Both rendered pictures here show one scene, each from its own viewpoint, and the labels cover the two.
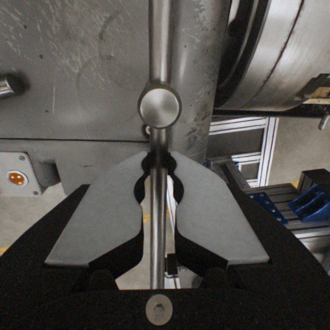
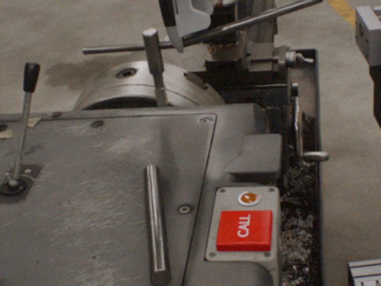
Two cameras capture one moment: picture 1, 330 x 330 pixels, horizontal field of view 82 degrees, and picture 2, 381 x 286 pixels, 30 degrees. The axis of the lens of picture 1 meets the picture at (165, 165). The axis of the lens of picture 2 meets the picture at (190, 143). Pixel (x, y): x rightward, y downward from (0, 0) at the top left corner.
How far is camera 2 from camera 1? 96 cm
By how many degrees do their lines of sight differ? 67
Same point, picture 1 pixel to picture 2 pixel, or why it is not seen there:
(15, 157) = (221, 194)
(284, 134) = not seen: outside the picture
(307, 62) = (173, 80)
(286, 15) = (142, 88)
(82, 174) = (248, 156)
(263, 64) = (170, 96)
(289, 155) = not seen: outside the picture
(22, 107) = (172, 181)
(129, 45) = (141, 130)
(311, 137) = not seen: outside the picture
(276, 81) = (186, 93)
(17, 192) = (269, 202)
